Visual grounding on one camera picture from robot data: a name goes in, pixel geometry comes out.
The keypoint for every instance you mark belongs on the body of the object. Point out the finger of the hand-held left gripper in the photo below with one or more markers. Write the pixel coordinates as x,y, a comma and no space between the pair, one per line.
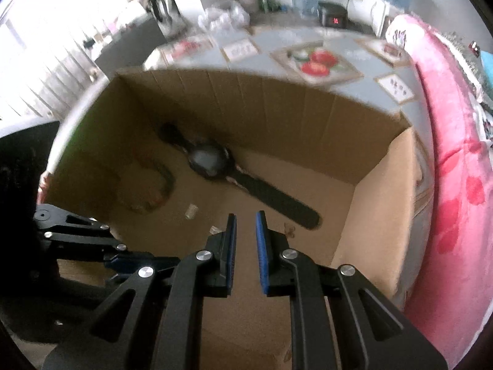
88,293
77,235

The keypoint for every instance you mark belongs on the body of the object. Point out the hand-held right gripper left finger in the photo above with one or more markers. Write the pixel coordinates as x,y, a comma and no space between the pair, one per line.
230,262

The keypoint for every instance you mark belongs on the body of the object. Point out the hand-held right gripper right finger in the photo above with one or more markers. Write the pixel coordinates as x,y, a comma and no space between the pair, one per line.
262,262

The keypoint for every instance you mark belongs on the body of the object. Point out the small gold charm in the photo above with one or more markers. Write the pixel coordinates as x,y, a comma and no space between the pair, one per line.
289,231

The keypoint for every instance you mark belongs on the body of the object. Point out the small silver pendant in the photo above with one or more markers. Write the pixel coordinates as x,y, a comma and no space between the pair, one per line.
191,212

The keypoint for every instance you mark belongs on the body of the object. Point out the brown cardboard box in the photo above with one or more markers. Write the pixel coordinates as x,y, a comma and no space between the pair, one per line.
269,131

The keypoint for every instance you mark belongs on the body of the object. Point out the black wrist watch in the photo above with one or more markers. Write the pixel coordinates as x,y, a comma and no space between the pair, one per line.
210,160

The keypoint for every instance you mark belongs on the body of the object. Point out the metal balcony railing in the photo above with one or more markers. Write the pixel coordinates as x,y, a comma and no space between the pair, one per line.
46,84

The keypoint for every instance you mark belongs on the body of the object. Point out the grey cabinet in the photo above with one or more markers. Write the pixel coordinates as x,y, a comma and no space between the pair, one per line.
131,50

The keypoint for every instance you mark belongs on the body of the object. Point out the pink floral blanket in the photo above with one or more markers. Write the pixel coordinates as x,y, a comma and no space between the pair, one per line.
454,200

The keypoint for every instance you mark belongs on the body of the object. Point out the clear plastic bag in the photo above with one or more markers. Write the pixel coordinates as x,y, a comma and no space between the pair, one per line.
223,15

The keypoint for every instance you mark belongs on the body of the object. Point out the black kitchen appliance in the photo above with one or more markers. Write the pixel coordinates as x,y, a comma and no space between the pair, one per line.
331,15

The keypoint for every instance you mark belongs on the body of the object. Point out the green bottle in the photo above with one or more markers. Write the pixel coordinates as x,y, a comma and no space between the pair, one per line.
264,4

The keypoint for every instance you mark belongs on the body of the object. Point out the white water dispenser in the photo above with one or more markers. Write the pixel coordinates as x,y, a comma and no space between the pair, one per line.
383,17

